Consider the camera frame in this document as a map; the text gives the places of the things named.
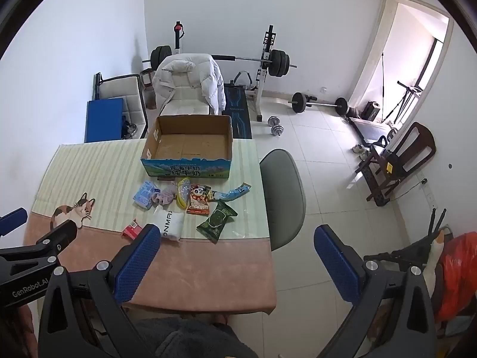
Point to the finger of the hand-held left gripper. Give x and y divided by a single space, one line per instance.
11 220
59 233

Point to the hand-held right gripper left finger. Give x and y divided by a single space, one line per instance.
138 264

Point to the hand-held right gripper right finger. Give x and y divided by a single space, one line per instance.
335 264

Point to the red packet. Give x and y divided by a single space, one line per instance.
132 231

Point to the white snack bag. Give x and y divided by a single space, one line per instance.
169 223

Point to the blue snack packet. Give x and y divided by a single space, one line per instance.
143 194

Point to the greyish pink socks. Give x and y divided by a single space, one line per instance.
166 194

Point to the yellow snack bag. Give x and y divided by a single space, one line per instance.
183 194

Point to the panda print snack packet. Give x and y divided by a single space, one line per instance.
197 199

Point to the dark green packet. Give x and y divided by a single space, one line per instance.
216 220

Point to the light blue packet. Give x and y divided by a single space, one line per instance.
231 193

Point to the printed cardboard box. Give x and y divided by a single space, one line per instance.
186 145

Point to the person's left forearm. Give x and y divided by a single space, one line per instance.
13 330

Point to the striped cat print tablecloth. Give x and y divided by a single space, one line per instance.
93 171

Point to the grey plastic chair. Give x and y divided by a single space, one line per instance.
281 194

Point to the person's dark clothing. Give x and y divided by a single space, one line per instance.
193 339

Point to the black router with antennas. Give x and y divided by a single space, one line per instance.
438 223

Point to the small yellow object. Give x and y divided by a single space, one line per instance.
389 167

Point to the pair of shoes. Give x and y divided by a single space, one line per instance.
359 148

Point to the blue folded mat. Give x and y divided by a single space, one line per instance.
104 119

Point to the red plastic bag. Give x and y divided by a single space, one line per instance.
460 272

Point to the dark wooden chair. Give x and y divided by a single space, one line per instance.
421 145

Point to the chrome dumbbell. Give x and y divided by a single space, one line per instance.
275 126

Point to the black box speaker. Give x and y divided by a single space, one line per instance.
370 111

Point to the short barbell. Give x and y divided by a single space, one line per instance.
298 102

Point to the wooden stool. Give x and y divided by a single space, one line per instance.
147 78

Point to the black and blue bench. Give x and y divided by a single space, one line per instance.
234 108

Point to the black tripod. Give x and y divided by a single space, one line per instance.
410 88

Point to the white down jacket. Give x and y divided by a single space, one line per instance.
186 74

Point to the barbell with black plates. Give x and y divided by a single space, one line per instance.
277 63

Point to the white barbell rack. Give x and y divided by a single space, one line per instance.
267 44

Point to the white chair with black frame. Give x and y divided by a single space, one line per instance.
119 89

